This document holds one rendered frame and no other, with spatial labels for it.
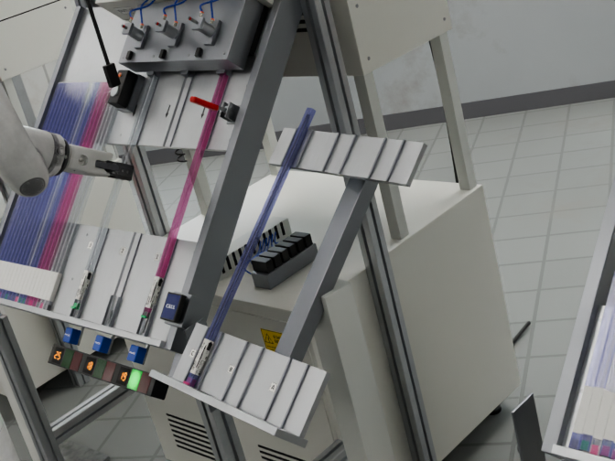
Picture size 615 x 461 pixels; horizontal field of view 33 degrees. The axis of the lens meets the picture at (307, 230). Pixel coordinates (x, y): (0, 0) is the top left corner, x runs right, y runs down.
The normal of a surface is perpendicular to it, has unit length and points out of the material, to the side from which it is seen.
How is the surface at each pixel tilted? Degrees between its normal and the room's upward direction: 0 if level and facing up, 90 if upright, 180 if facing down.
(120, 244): 46
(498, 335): 90
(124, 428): 0
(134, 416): 0
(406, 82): 90
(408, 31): 90
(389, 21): 90
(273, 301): 0
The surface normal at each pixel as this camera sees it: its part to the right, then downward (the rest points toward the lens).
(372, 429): 0.63, 0.14
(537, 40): -0.27, 0.42
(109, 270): -0.64, -0.32
